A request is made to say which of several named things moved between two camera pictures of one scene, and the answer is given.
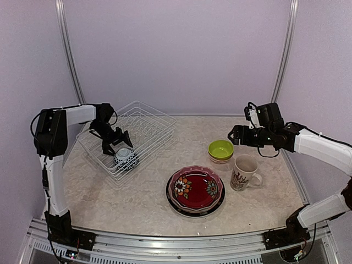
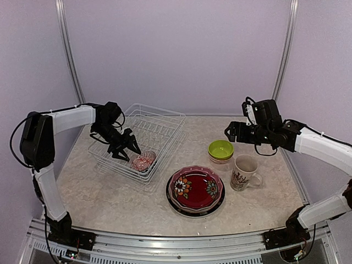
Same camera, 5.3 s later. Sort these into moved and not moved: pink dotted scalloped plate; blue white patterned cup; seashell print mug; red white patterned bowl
Moved: blue white patterned cup
Not moved: seashell print mug; pink dotted scalloped plate; red white patterned bowl
